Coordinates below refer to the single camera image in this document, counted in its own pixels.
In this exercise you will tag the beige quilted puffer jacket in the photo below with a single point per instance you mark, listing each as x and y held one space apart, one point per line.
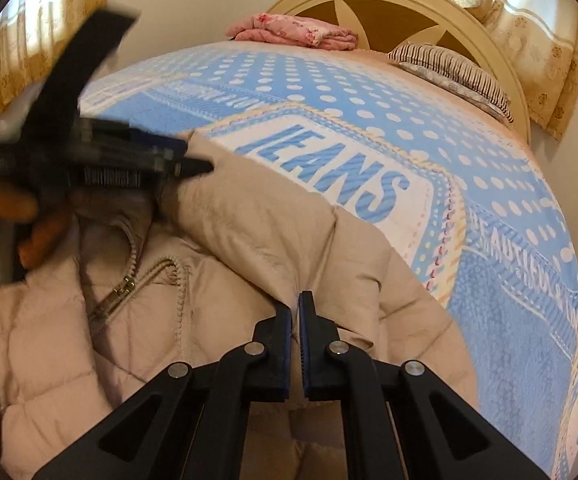
249 240

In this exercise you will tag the person's left hand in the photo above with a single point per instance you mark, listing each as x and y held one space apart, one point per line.
51 230

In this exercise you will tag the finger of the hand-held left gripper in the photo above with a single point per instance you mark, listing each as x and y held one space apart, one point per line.
164 145
189 167

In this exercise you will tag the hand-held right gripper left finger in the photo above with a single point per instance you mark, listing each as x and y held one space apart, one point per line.
285 355

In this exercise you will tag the cream arched bed headboard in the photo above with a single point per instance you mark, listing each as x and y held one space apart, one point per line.
469 25

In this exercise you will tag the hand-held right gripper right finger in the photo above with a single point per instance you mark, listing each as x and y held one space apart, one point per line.
305 355

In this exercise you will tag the folded pink floral blanket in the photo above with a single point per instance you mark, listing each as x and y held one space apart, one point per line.
299 30

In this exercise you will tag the pink and blue printed blanket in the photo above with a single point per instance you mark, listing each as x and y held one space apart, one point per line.
494 260

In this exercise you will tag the wide yellow lace curtain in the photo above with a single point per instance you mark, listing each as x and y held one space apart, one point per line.
24 30

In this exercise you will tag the striped pillow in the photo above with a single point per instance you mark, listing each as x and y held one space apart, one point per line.
459 75

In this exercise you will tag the long yellow lace curtain panel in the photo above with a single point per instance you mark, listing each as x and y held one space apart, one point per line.
544 60

